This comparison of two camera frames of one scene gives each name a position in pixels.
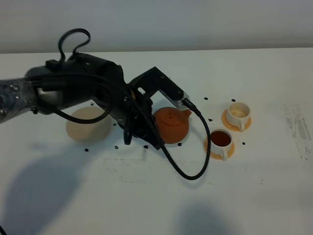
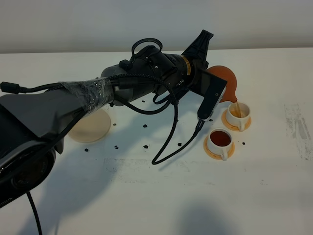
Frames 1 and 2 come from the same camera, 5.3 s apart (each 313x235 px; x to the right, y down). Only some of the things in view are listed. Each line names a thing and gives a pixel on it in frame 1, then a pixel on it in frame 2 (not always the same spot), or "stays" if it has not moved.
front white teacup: (220, 140) stays
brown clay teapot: (172, 123) to (229, 77)
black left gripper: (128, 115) to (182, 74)
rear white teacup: (237, 114) stays
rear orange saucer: (227, 124) stays
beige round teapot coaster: (90, 132) stays
